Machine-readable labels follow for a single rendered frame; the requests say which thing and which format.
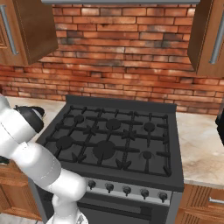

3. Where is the black gas stove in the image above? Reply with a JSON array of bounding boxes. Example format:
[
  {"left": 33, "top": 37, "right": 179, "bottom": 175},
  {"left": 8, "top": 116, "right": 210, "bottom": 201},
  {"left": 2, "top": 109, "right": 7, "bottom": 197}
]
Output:
[{"left": 28, "top": 94, "right": 186, "bottom": 224}]

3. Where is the black stove knob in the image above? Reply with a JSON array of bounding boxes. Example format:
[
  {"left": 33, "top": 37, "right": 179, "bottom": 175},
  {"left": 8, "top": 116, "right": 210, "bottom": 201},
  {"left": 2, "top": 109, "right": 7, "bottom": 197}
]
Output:
[
  {"left": 122, "top": 185, "right": 132, "bottom": 197},
  {"left": 140, "top": 188, "right": 150, "bottom": 200},
  {"left": 158, "top": 192, "right": 169, "bottom": 204},
  {"left": 105, "top": 182, "right": 115, "bottom": 194},
  {"left": 87, "top": 179, "right": 97, "bottom": 191}
]

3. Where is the black oven door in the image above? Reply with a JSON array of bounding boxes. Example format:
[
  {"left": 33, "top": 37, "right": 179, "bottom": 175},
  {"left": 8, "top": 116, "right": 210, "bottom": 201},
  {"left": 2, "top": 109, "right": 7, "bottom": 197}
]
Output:
[{"left": 76, "top": 200, "right": 173, "bottom": 224}]

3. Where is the black appliance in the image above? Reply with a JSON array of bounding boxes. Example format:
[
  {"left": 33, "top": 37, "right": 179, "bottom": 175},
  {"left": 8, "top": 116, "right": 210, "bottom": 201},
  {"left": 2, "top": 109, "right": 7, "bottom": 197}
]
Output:
[{"left": 214, "top": 98, "right": 224, "bottom": 147}]

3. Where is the black round object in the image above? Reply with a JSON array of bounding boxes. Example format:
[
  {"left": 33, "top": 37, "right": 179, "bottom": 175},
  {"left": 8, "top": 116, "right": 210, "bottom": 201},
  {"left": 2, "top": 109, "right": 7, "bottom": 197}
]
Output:
[{"left": 0, "top": 155, "right": 11, "bottom": 165}]

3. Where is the wooden drawer front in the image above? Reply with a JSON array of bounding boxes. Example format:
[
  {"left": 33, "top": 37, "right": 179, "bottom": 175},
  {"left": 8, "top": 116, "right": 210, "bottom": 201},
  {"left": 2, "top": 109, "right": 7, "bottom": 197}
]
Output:
[{"left": 178, "top": 183, "right": 224, "bottom": 214}]

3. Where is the wooden base cupboard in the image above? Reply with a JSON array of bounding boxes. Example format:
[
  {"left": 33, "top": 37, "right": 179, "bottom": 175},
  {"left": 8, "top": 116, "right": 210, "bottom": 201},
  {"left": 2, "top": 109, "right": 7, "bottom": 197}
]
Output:
[{"left": 0, "top": 161, "right": 43, "bottom": 221}]

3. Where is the wooden base cupboard door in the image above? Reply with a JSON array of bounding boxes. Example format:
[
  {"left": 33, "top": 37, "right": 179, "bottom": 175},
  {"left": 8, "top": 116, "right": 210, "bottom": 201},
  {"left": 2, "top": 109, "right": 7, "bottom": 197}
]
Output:
[{"left": 174, "top": 207, "right": 224, "bottom": 224}]

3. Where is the wooden wall cupboard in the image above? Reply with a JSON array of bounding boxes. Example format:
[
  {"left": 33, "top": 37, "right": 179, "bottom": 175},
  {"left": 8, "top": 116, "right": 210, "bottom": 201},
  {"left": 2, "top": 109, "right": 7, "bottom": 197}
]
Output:
[
  {"left": 0, "top": 0, "right": 60, "bottom": 67},
  {"left": 186, "top": 0, "right": 224, "bottom": 79}
]

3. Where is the grey cupboard handle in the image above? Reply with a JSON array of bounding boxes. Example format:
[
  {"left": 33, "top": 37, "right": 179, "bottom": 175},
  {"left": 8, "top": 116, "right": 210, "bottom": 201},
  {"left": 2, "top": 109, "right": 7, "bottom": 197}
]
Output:
[
  {"left": 0, "top": 3, "right": 19, "bottom": 56},
  {"left": 208, "top": 17, "right": 224, "bottom": 66}
]

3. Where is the grey drawer handle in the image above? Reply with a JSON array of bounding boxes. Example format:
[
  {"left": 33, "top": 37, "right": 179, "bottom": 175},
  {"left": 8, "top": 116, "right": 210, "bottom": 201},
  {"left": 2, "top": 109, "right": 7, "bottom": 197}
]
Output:
[{"left": 207, "top": 197, "right": 224, "bottom": 206}]

